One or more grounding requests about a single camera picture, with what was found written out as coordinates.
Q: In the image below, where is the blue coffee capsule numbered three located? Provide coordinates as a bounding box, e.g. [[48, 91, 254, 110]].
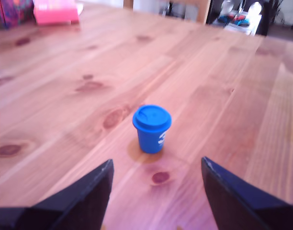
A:
[[132, 104, 172, 154]]

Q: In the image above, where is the pink flat box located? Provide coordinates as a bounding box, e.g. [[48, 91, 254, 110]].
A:
[[33, 0, 80, 26]]

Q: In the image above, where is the floral tissue box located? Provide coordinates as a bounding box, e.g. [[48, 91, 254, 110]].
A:
[[0, 0, 35, 30]]

